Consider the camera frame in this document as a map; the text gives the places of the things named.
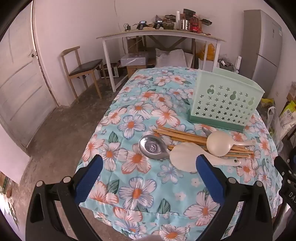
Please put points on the floral blue blanket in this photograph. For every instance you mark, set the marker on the floral blue blanket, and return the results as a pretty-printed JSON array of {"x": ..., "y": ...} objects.
[{"x": 143, "y": 111}]

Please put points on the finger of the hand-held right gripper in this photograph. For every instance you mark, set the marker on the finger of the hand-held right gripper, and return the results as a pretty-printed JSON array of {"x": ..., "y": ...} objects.
[{"x": 283, "y": 166}]

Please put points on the bunch of wooden chopsticks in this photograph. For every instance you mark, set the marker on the bunch of wooden chopsticks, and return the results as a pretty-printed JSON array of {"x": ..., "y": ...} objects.
[{"x": 185, "y": 136}]

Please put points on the white foam box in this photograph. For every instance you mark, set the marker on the white foam box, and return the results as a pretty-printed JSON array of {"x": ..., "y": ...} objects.
[{"x": 134, "y": 59}]

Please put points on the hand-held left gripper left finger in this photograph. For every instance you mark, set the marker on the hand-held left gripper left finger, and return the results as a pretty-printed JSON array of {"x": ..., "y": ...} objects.
[{"x": 89, "y": 180}]

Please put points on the green plastic utensil basket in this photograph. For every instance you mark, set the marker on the green plastic utensil basket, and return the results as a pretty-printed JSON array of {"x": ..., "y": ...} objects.
[{"x": 222, "y": 99}]

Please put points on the yellow plastic bag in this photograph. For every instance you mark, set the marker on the yellow plastic bag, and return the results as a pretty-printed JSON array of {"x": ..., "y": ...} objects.
[{"x": 208, "y": 52}]

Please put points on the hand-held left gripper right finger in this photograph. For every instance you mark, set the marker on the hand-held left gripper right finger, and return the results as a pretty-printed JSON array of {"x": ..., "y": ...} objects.
[{"x": 210, "y": 182}]

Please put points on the white door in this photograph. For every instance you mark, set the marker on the white door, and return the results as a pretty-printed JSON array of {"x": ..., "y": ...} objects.
[{"x": 20, "y": 88}]

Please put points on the printed rice bag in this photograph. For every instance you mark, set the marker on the printed rice bag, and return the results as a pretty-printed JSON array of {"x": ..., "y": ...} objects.
[{"x": 288, "y": 118}]

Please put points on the yellow wrapper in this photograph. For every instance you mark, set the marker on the yellow wrapper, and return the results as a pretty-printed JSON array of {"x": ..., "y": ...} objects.
[{"x": 267, "y": 102}]

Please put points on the dark green bag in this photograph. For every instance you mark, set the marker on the dark green bag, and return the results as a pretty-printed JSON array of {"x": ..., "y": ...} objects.
[{"x": 225, "y": 62}]

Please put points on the black device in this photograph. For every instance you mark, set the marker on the black device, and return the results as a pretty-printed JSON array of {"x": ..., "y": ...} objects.
[
  {"x": 158, "y": 24},
  {"x": 141, "y": 25}
]

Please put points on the white table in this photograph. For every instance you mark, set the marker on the white table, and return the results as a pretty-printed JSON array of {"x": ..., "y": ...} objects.
[{"x": 161, "y": 33}]

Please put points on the clear plastic bag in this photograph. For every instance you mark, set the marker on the clear plastic bag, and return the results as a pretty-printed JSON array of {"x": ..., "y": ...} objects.
[{"x": 274, "y": 125}]

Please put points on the white sack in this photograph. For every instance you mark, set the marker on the white sack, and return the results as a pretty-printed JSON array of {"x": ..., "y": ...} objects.
[{"x": 170, "y": 58}]

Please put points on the metal can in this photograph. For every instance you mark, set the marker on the metal can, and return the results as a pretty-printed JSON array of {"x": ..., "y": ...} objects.
[{"x": 184, "y": 25}]

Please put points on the white upright board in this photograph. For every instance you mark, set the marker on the white upright board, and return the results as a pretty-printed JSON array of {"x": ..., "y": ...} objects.
[{"x": 238, "y": 63}]

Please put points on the red plastic bottle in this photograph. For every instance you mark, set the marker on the red plastic bottle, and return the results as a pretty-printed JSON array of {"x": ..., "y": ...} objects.
[{"x": 195, "y": 24}]

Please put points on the wooden chair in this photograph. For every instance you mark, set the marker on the wooden chair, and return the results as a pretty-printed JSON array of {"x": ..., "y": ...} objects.
[{"x": 84, "y": 67}]

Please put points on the white plastic rice paddle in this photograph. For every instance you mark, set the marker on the white plastic rice paddle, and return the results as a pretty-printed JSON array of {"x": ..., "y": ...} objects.
[
  {"x": 217, "y": 143},
  {"x": 182, "y": 157}
]

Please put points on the large metal spoon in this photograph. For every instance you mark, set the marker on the large metal spoon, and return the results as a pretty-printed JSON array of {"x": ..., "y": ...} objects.
[{"x": 151, "y": 148}]

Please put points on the grey refrigerator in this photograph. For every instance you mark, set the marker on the grey refrigerator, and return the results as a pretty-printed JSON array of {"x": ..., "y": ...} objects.
[{"x": 266, "y": 51}]

